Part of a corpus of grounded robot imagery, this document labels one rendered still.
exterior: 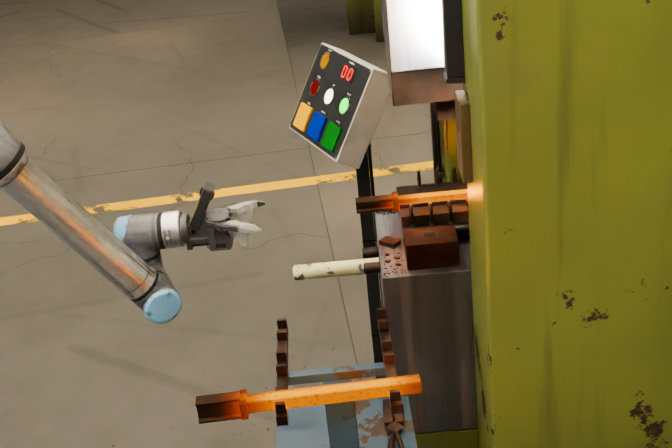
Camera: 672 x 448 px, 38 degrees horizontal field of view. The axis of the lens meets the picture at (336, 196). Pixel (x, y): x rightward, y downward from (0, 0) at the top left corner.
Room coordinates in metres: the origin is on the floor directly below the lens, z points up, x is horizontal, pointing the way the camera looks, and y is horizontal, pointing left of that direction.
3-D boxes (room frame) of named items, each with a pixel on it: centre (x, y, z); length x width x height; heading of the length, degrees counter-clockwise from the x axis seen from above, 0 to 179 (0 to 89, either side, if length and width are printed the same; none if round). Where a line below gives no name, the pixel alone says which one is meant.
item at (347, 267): (2.53, -0.07, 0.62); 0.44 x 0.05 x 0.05; 88
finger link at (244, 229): (2.11, 0.23, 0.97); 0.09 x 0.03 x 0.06; 52
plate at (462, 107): (1.86, -0.27, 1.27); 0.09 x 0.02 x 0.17; 178
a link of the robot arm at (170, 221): (2.17, 0.40, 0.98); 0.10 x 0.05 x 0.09; 178
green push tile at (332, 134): (2.60, -0.01, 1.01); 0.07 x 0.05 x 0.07; 23
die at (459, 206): (2.17, -0.36, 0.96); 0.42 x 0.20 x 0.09; 88
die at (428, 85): (2.17, -0.36, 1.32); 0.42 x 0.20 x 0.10; 88
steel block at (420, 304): (2.12, -0.37, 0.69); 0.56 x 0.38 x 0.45; 88
